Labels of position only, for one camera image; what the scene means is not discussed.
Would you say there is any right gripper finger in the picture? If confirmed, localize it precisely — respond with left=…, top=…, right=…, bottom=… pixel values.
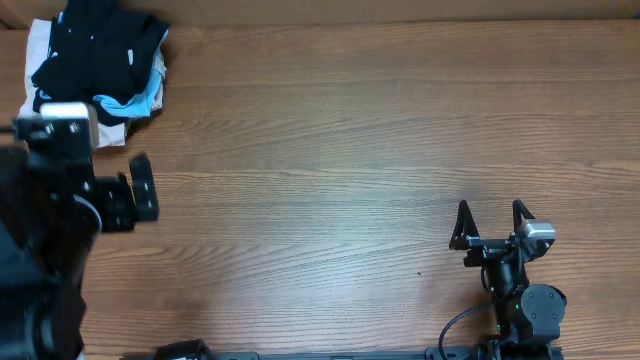
left=512, top=199, right=535, bottom=237
left=449, top=200, right=480, bottom=249

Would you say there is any black t-shirt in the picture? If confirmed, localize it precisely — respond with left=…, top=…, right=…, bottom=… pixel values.
left=32, top=0, right=169, bottom=105

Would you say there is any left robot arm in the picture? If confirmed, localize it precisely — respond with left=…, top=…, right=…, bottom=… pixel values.
left=1, top=118, right=159, bottom=359

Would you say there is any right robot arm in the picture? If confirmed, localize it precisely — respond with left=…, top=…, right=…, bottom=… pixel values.
left=438, top=199, right=567, bottom=360

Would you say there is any beige folded garment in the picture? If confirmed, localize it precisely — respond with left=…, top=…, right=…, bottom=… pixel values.
left=18, top=19, right=168, bottom=148

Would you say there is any folded black garment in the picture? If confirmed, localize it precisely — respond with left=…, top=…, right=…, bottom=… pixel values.
left=95, top=107, right=129, bottom=127

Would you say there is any light blue printed shirt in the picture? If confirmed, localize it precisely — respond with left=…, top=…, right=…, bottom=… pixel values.
left=32, top=18, right=169, bottom=126

